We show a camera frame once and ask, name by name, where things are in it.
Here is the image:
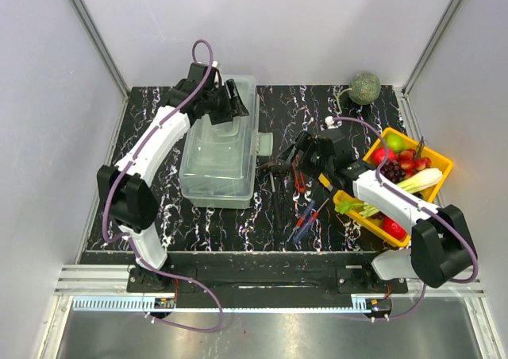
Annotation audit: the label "blue handled screwdriver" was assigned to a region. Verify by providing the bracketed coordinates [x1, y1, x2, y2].
[287, 199, 316, 241]

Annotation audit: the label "yellow utility knife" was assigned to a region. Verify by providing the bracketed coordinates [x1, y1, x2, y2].
[318, 175, 333, 191]

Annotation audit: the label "steel claw hammer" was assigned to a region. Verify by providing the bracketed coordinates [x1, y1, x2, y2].
[260, 162, 283, 230]

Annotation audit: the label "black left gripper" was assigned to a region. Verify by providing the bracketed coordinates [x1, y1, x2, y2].
[205, 80, 250, 125]

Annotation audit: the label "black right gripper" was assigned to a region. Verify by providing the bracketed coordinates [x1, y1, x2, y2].
[276, 131, 333, 181]

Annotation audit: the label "red handled screwdriver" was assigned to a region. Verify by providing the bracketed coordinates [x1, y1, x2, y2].
[301, 198, 329, 228]

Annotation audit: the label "small red apples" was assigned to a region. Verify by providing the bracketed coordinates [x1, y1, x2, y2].
[398, 149, 432, 172]

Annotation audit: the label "black rubber mallet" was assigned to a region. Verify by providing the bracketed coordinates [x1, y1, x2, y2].
[269, 164, 292, 175]

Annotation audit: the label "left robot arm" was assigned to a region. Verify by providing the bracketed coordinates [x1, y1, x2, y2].
[97, 62, 250, 291]

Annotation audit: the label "red pomegranate fruit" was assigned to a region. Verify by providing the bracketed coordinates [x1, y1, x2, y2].
[382, 217, 406, 240]

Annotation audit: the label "red apple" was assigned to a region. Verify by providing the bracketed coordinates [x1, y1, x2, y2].
[370, 147, 397, 166]

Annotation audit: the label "green netted melon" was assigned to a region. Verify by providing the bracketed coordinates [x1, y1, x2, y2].
[334, 71, 381, 114]

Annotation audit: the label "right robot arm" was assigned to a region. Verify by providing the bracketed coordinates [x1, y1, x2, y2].
[279, 129, 478, 292]

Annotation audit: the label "purple grape bunch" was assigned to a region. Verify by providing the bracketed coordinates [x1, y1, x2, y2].
[380, 160, 416, 183]

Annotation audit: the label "clear and green toolbox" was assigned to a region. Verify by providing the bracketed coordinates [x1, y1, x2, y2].
[179, 75, 274, 210]

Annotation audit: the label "green celery stalk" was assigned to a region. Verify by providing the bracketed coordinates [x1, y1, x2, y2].
[334, 168, 443, 218]

